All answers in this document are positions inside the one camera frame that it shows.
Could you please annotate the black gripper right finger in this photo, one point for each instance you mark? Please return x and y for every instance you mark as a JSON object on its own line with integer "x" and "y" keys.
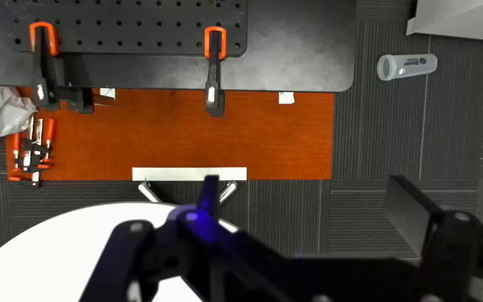
{"x": 448, "y": 246}

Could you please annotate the white flat panel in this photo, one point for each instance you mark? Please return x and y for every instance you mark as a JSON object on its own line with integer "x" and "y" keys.
{"x": 464, "y": 19}

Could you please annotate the white metal bar stand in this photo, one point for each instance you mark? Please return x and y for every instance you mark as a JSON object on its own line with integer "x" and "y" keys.
{"x": 184, "y": 174}

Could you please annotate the black perforated pegboard plate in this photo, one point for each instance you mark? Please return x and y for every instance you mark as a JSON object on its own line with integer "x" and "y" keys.
{"x": 134, "y": 26}

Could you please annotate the orange black bar clamp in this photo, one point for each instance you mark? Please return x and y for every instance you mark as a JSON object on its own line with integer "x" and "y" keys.
{"x": 214, "y": 73}
{"x": 43, "y": 61}

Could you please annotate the clear plastic cylinder tube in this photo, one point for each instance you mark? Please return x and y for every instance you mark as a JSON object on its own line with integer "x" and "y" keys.
{"x": 409, "y": 66}

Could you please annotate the dark grey table board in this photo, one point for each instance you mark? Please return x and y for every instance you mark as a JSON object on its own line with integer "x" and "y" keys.
{"x": 297, "y": 51}

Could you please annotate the orange rectangular mat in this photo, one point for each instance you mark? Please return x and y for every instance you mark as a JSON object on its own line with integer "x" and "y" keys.
{"x": 168, "y": 135}

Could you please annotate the small white tape piece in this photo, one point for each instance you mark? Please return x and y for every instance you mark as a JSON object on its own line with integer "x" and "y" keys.
{"x": 107, "y": 93}
{"x": 285, "y": 98}

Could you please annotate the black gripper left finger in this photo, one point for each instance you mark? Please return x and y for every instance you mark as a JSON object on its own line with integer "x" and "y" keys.
{"x": 132, "y": 257}

